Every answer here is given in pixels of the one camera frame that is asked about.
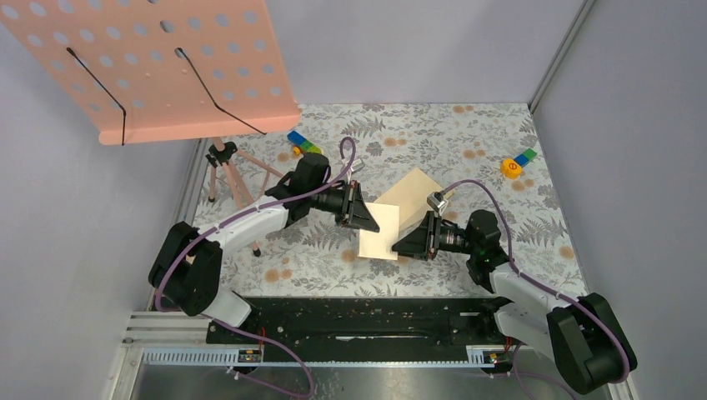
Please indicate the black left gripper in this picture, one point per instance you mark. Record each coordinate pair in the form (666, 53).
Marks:
(353, 208)

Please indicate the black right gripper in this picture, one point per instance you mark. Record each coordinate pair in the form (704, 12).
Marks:
(423, 242)

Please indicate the cream envelope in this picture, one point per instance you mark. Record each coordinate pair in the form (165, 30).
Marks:
(410, 195)

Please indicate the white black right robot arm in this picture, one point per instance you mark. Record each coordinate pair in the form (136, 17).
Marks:
(580, 334)

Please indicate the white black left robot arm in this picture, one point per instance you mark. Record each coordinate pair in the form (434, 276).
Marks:
(188, 265)

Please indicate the floral patterned table mat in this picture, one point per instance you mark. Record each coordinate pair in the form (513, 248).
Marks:
(460, 144)

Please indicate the multicolour toy block car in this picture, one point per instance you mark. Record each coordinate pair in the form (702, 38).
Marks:
(302, 145)

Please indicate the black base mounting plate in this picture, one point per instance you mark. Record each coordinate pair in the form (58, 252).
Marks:
(377, 329)

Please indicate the yellow blue green toy blocks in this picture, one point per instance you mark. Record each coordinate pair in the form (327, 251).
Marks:
(512, 168)

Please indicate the pink tripod music stand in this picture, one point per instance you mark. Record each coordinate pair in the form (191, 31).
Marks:
(156, 71)

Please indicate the aluminium frame rail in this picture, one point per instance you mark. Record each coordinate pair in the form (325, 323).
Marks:
(174, 339)

